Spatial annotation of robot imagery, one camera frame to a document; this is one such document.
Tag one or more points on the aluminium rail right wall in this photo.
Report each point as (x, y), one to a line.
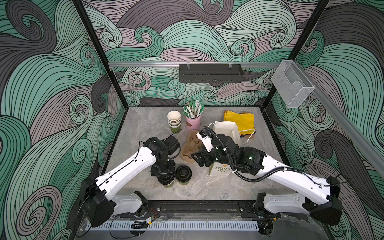
(354, 110)

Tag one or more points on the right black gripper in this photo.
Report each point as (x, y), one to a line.
(202, 153)

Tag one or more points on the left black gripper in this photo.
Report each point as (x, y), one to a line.
(171, 171)

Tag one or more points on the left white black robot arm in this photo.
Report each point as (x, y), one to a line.
(98, 197)

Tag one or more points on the clear acrylic wall holder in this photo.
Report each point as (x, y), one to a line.
(292, 83)

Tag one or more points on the green paper coffee cup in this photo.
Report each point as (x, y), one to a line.
(184, 183)

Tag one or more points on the aluminium rail wall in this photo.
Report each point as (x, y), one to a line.
(354, 110)
(166, 64)

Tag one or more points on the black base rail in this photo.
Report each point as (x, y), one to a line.
(257, 210)

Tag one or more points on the yellow napkin stack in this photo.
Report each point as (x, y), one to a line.
(245, 122)

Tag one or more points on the aluminium rail back wall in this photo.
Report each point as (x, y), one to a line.
(166, 64)

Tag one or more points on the brown pulp cup carrier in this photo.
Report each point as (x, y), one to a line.
(193, 145)

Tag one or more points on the stack of green paper cups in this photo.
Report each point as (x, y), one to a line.
(174, 121)

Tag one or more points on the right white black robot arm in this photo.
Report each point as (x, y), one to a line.
(314, 196)

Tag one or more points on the pink cup holder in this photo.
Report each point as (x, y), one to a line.
(193, 124)

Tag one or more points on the white paper takeout bag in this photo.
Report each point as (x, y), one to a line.
(220, 167)

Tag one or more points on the black wall-mounted tray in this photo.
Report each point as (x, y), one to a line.
(210, 74)

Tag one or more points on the white slotted cable duct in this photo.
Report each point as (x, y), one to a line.
(179, 225)

